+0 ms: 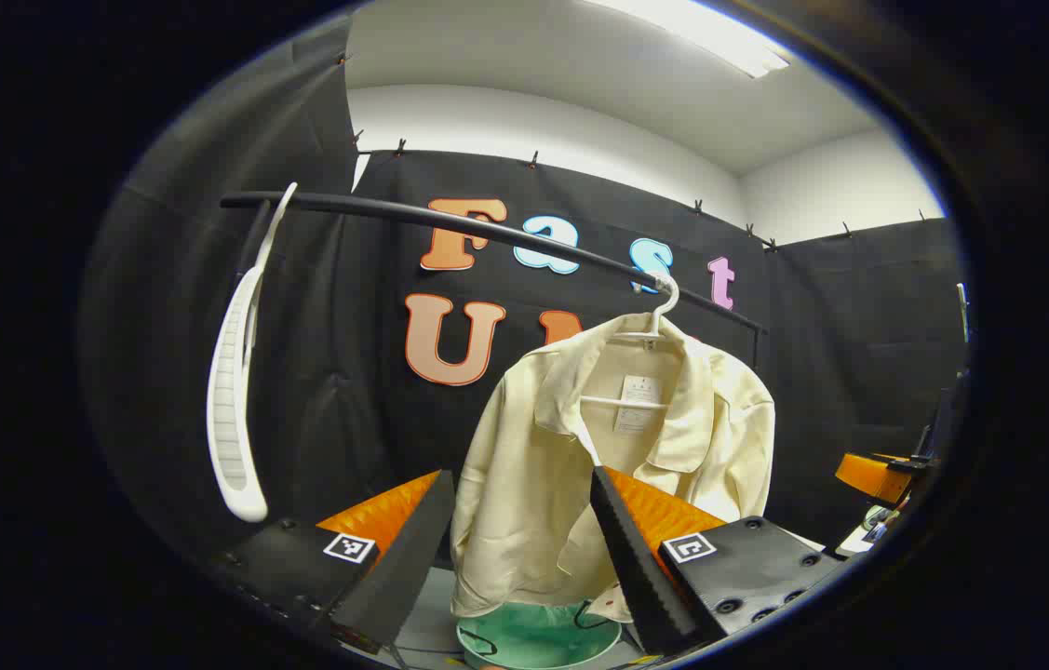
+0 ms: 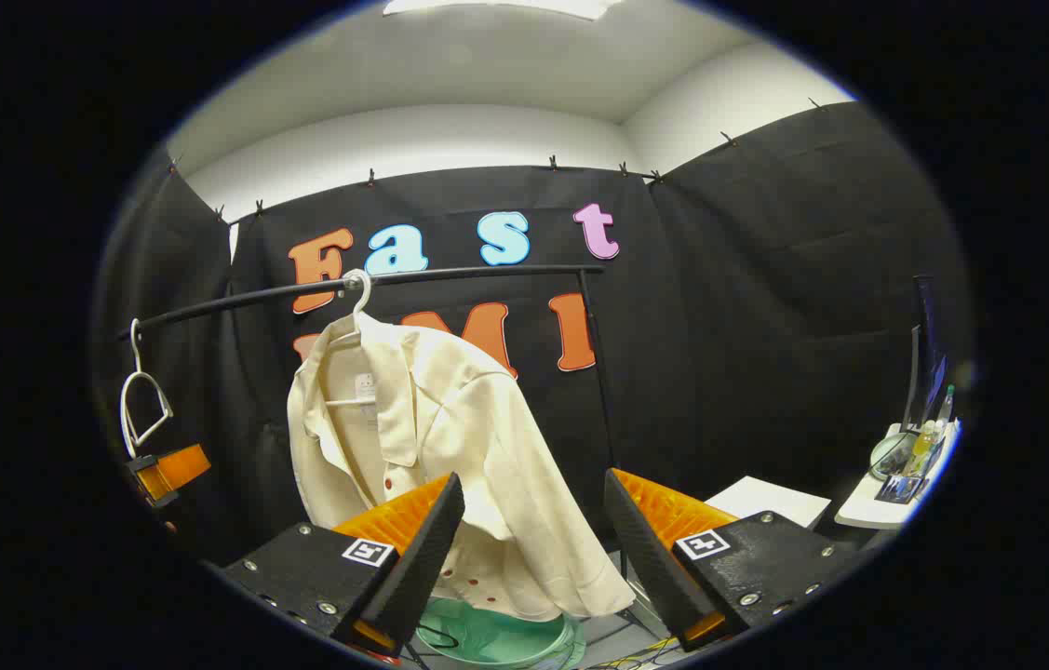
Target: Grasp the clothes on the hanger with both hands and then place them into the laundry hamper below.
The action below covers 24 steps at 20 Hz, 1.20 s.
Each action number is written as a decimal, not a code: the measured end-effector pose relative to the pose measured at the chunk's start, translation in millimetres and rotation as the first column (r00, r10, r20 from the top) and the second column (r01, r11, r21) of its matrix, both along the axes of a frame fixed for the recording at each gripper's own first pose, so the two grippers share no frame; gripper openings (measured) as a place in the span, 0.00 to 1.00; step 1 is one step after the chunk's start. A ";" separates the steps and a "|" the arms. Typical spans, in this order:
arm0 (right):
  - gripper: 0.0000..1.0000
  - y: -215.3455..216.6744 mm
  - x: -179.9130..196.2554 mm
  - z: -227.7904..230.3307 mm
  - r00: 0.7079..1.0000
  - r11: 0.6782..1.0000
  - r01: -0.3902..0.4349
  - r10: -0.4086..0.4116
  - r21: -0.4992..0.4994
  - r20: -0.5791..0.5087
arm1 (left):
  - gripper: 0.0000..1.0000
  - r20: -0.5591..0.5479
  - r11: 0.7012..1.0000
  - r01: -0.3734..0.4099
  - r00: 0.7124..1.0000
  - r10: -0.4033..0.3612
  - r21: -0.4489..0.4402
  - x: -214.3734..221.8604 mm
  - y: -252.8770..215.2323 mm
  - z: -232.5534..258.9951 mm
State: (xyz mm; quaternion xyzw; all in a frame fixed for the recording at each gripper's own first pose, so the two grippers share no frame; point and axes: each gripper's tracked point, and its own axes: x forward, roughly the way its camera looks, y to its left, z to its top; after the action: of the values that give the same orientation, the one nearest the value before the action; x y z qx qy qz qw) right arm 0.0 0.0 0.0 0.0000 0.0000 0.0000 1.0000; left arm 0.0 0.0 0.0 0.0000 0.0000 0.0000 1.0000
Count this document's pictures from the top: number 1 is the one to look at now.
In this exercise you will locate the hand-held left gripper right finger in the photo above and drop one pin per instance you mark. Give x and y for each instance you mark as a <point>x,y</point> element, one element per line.
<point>636,568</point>

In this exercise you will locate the cream shirt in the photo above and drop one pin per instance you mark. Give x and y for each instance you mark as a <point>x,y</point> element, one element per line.
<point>524,484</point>

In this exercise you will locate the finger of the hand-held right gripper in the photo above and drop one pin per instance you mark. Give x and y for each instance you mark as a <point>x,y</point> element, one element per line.
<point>873,476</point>

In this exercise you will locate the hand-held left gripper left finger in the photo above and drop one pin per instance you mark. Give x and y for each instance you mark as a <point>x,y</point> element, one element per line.
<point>403,568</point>

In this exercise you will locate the black backdrop cloth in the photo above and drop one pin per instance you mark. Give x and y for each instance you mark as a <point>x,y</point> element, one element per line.
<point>319,372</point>

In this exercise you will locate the white plastic hanger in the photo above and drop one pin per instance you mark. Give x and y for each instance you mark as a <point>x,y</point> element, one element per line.
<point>226,400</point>
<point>668,307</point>

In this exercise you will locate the green laundry hamper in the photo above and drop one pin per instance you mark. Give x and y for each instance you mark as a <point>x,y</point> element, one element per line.
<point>533,642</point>

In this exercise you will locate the black clothes rail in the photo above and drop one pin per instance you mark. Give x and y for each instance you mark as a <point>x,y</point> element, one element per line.
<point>375,209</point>

